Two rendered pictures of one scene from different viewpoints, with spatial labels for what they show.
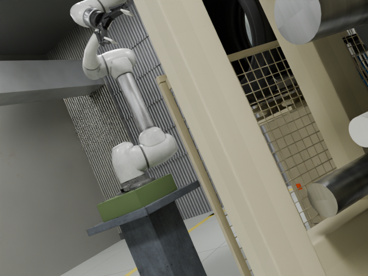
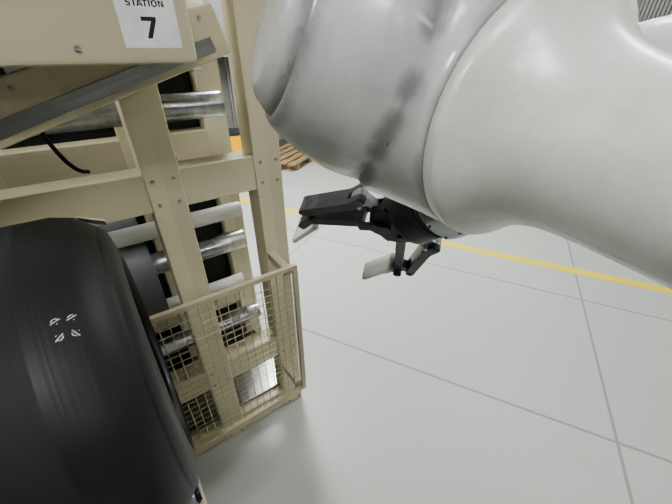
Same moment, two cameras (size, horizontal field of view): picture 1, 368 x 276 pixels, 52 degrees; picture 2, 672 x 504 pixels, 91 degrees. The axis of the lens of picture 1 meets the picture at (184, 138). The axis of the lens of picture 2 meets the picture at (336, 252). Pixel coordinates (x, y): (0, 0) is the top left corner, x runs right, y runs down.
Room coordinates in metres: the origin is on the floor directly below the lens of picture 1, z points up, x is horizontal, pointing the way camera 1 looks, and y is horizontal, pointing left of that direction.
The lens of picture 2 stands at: (1.95, -0.02, 1.66)
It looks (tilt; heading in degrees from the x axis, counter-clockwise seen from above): 32 degrees down; 170
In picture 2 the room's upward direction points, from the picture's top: straight up
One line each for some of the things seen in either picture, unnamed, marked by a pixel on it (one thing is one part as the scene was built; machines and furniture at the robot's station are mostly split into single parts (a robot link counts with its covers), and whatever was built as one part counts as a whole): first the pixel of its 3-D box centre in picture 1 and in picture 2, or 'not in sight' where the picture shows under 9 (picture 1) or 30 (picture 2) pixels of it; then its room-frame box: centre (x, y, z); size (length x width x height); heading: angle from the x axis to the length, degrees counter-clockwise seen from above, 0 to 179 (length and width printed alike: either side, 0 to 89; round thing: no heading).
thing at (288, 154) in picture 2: not in sight; (290, 156); (-3.83, 0.18, 0.06); 1.22 x 0.84 x 0.11; 145
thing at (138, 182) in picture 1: (132, 184); not in sight; (2.19, 0.38, 0.78); 0.22 x 0.18 x 0.06; 152
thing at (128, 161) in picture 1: (127, 160); not in sight; (2.20, 0.36, 0.92); 0.18 x 0.16 x 0.22; 106
